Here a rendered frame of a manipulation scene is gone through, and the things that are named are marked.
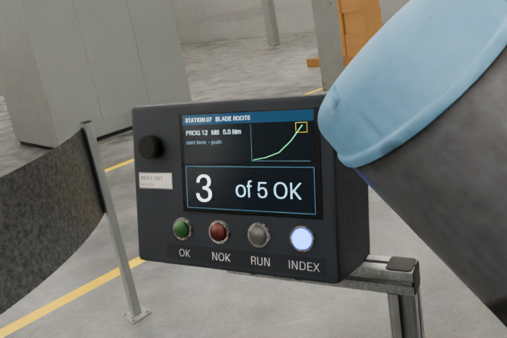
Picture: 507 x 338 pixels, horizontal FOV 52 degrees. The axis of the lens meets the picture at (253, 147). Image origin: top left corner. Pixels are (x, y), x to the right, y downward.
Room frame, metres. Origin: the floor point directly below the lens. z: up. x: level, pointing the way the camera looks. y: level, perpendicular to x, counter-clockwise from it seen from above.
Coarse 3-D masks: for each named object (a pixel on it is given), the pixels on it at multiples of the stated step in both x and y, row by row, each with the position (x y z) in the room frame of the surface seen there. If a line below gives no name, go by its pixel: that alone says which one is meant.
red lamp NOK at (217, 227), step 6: (216, 222) 0.53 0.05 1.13; (222, 222) 0.53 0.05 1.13; (210, 228) 0.53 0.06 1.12; (216, 228) 0.52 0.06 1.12; (222, 228) 0.52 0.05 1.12; (228, 228) 0.52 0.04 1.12; (210, 234) 0.53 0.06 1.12; (216, 234) 0.52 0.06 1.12; (222, 234) 0.52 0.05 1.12; (228, 234) 0.52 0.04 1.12; (216, 240) 0.52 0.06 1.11; (222, 240) 0.52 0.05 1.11
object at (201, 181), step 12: (192, 168) 0.56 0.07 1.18; (204, 168) 0.55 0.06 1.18; (216, 168) 0.55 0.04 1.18; (192, 180) 0.56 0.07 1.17; (204, 180) 0.55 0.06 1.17; (216, 180) 0.54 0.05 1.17; (192, 192) 0.56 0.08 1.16; (204, 192) 0.55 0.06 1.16; (216, 192) 0.54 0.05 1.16; (192, 204) 0.55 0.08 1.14; (204, 204) 0.55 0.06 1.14; (216, 204) 0.54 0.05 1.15
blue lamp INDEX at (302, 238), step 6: (294, 228) 0.48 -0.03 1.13; (300, 228) 0.48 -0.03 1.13; (306, 228) 0.48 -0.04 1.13; (294, 234) 0.48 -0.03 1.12; (300, 234) 0.47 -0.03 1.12; (306, 234) 0.47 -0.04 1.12; (312, 234) 0.47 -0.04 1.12; (294, 240) 0.48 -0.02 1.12; (300, 240) 0.47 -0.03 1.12; (306, 240) 0.47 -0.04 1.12; (312, 240) 0.47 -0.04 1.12; (294, 246) 0.48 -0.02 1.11; (300, 246) 0.47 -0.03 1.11; (306, 246) 0.47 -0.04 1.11; (312, 246) 0.47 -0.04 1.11
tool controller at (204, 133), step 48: (288, 96) 0.52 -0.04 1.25; (144, 144) 0.59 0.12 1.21; (192, 144) 0.57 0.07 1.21; (240, 144) 0.54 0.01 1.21; (288, 144) 0.51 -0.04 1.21; (144, 192) 0.59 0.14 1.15; (240, 192) 0.52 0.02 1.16; (288, 192) 0.50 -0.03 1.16; (336, 192) 0.48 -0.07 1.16; (144, 240) 0.58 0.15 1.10; (192, 240) 0.55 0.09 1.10; (240, 240) 0.52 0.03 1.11; (288, 240) 0.49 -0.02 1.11; (336, 240) 0.46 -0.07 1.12
